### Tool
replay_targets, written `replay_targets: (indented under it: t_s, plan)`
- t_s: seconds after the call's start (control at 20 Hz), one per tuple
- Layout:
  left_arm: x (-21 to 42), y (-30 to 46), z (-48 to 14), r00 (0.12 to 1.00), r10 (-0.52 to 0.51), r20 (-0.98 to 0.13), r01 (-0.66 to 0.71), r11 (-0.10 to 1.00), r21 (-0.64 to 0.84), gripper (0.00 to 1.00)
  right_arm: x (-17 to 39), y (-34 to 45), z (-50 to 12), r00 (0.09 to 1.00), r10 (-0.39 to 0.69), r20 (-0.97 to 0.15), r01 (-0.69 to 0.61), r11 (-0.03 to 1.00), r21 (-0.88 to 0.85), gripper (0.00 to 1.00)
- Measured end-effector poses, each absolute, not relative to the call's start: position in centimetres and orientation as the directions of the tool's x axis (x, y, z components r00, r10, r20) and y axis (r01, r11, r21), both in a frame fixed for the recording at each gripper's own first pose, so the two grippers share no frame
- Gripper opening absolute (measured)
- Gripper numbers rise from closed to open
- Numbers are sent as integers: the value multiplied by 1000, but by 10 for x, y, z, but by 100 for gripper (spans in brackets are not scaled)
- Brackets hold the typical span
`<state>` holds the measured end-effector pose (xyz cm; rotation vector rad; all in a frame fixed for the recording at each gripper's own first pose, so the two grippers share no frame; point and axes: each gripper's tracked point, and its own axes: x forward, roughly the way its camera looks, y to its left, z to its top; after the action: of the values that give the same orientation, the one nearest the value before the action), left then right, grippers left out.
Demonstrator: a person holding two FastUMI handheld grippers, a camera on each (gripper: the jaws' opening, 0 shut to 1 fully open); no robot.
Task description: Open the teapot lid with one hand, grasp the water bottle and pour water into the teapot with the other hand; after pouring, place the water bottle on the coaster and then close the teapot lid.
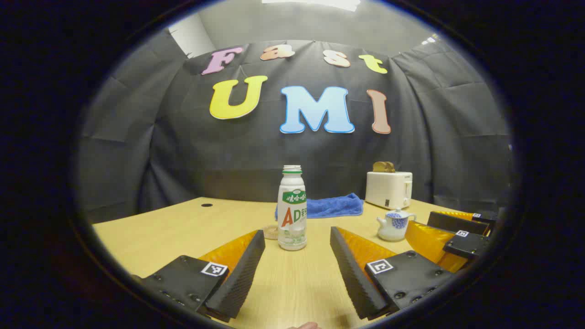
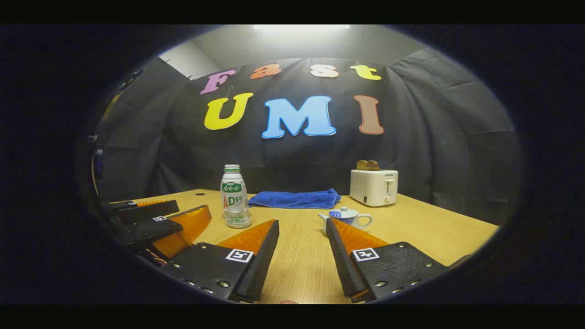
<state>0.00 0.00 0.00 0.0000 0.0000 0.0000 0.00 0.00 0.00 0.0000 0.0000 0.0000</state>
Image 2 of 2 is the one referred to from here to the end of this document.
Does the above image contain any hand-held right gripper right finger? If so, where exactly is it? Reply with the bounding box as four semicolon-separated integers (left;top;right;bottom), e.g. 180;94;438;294
325;218;451;303

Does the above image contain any white blue-patterned teacup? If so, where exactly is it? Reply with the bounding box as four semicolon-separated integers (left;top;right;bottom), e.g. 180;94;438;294
319;207;373;236

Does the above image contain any white green-label water bottle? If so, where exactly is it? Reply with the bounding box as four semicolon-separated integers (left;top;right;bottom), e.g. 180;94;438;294
221;164;252;229

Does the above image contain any white toaster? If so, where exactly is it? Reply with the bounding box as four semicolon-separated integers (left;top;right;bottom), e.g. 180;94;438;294
350;169;399;207

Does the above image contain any black backdrop cloth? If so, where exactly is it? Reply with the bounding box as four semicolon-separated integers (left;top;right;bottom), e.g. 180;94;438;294
94;48;521;227

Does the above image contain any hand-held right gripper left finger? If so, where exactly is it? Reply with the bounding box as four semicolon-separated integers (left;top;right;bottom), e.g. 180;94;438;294
161;219;280;303

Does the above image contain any blue towel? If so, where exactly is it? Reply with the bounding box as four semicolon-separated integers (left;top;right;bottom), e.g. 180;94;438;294
248;188;341;210

